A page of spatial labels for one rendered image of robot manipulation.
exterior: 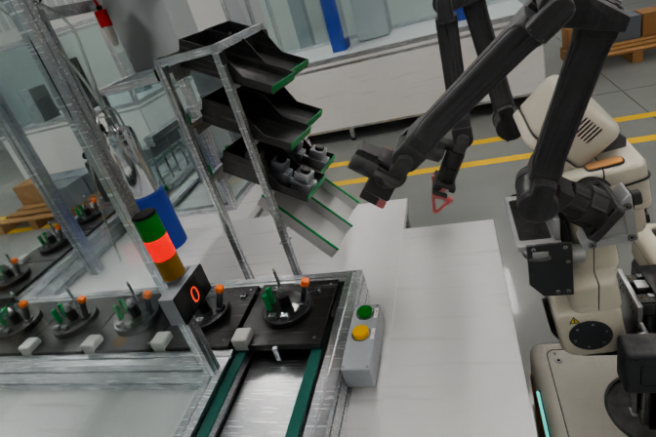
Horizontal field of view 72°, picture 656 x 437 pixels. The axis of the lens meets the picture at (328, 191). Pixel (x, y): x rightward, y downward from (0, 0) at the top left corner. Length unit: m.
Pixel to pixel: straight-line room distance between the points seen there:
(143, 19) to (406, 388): 1.86
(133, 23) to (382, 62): 3.03
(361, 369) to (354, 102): 4.15
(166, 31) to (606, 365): 2.21
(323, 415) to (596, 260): 0.77
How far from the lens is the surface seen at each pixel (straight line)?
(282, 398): 1.14
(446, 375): 1.16
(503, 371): 1.16
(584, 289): 1.32
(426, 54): 4.82
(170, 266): 1.01
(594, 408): 1.85
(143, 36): 2.33
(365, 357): 1.09
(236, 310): 1.35
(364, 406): 1.14
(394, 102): 4.96
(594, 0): 0.81
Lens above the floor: 1.74
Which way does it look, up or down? 25 degrees down
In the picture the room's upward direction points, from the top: 17 degrees counter-clockwise
